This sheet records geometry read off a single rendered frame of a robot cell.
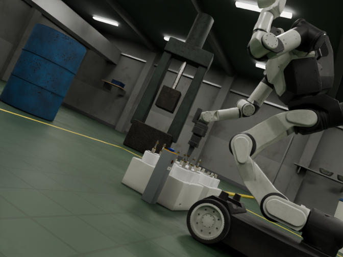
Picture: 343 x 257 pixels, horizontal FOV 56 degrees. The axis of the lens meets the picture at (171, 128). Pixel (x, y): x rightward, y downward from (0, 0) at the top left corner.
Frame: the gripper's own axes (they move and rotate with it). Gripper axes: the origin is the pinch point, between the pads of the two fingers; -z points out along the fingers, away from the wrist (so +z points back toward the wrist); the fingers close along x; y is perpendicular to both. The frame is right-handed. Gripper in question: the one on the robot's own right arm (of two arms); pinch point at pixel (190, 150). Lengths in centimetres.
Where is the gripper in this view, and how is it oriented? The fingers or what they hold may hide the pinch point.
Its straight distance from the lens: 201.2
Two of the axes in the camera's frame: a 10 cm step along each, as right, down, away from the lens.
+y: 8.9, 3.9, -2.4
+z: 4.1, -9.1, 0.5
